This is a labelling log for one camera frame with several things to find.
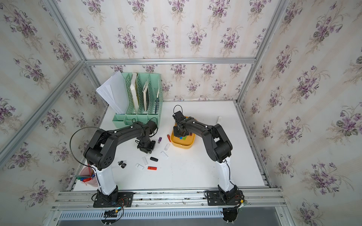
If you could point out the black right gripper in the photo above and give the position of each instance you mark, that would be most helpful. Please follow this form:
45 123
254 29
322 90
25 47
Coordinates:
176 134

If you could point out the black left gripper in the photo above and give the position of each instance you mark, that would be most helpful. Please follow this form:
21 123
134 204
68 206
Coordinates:
149 150

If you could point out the yellow plastic storage box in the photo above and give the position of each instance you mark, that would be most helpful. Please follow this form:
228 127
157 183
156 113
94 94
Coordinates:
183 144

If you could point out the white usb drive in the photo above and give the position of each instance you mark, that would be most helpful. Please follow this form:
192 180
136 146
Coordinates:
145 161
164 154
167 147
139 166

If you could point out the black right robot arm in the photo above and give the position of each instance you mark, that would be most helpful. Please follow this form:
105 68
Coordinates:
217 145

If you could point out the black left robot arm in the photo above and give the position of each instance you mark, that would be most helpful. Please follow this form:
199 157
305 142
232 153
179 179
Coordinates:
101 151

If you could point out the black binder clips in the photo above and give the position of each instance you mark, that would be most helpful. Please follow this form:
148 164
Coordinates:
122 164

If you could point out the green desk file organizer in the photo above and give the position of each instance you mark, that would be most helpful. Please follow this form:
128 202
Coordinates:
145 99

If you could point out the white paper stack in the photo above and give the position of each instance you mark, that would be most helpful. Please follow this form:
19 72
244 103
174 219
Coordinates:
114 92

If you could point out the pink pen cup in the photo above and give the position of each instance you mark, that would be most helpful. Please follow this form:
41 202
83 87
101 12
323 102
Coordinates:
87 177

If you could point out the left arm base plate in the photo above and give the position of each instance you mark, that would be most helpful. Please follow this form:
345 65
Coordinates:
114 200

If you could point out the aluminium front rail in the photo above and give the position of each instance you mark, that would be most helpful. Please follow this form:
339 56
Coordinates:
173 199

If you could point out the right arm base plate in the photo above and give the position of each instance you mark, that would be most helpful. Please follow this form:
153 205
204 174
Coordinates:
234 197

